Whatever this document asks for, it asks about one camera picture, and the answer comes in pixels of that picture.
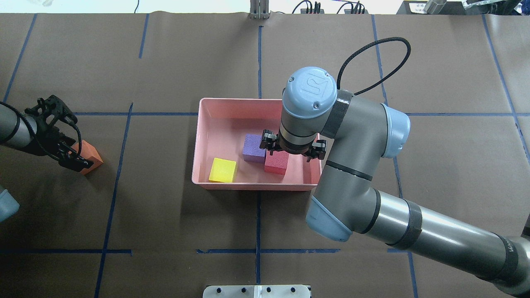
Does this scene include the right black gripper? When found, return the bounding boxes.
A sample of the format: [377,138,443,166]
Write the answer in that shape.
[259,130,327,163]

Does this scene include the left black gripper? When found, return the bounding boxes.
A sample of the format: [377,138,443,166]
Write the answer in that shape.
[35,124,94,172]

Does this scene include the orange foam cube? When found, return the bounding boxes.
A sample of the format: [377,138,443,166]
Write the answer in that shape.
[80,140,104,175]

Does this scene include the red foam cube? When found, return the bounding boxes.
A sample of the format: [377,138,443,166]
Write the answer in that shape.
[264,151,289,175]

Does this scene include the purple foam cube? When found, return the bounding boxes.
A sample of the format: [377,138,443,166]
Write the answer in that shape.
[242,134,266,163]

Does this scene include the yellow foam cube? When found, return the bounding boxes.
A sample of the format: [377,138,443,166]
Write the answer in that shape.
[208,158,237,183]

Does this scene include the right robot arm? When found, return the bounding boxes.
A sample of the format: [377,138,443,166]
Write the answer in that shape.
[260,67,530,298]

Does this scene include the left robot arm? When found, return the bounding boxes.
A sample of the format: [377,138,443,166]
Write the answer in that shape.
[0,96,103,174]

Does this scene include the pink plastic bin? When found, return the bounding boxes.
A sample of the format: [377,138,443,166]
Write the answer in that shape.
[191,98,322,191]

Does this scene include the aluminium frame post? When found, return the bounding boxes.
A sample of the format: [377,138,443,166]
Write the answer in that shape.
[248,0,270,19]

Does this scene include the white mast base plate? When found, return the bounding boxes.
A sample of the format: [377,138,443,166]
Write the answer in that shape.
[202,284,312,298]

